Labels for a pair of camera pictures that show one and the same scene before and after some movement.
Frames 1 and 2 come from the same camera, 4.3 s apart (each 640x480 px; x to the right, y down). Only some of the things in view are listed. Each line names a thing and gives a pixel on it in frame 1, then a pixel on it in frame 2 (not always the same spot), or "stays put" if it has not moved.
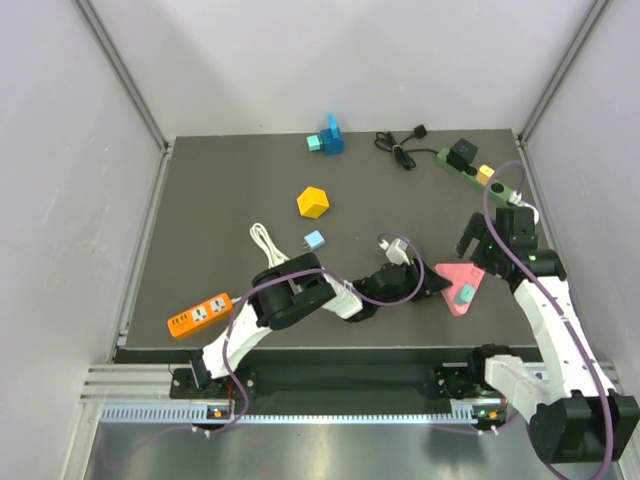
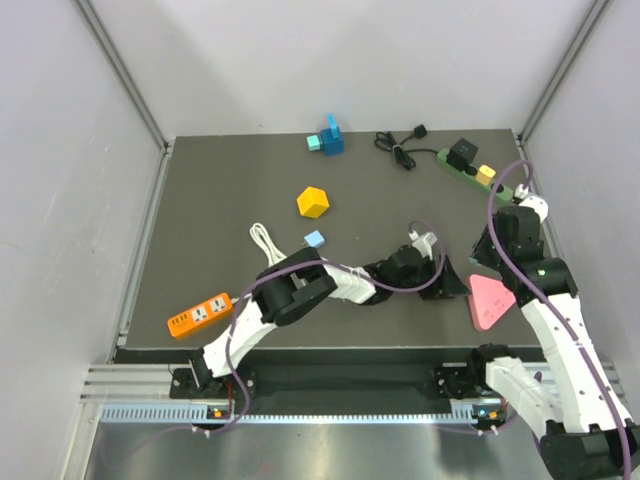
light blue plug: [314, 240] stays put
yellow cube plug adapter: [313, 202] stays put
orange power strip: [185, 321] stays put
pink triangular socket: [459, 274] -> [490, 300]
